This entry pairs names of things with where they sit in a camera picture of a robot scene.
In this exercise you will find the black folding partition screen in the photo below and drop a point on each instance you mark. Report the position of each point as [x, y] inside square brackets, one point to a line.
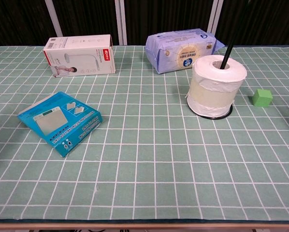
[159, 14]

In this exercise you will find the green grid tablecloth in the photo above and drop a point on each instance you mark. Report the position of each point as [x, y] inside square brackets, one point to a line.
[144, 169]

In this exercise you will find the white toilet paper roll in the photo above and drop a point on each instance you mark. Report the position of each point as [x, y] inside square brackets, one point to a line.
[217, 79]

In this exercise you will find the blue kitchen scale box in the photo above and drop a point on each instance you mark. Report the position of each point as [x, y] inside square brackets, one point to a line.
[62, 125]

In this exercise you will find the purple tissue pack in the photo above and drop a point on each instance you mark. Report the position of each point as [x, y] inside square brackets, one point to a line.
[173, 50]

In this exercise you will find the white desk lamp box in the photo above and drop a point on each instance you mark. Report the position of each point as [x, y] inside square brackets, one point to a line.
[86, 48]

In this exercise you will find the green cube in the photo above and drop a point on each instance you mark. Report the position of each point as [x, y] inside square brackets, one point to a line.
[262, 97]

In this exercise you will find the black wire ring stand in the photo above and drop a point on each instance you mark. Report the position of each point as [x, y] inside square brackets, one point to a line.
[227, 56]

